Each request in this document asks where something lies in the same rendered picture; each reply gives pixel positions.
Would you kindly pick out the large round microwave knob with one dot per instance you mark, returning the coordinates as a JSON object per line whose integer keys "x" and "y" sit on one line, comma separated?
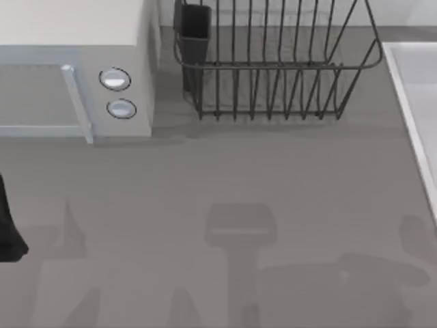
{"x": 115, "y": 79}

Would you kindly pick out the pale microwave oven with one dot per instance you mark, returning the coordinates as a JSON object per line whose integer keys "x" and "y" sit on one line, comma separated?
{"x": 116, "y": 27}

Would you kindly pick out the black cutlery holder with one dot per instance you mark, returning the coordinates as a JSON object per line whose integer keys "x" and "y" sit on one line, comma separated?
{"x": 194, "y": 30}

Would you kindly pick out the small round microwave knob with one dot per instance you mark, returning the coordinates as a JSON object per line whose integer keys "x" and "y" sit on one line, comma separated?
{"x": 121, "y": 108}

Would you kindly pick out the microwave door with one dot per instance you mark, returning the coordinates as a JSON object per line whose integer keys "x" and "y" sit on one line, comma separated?
{"x": 34, "y": 95}

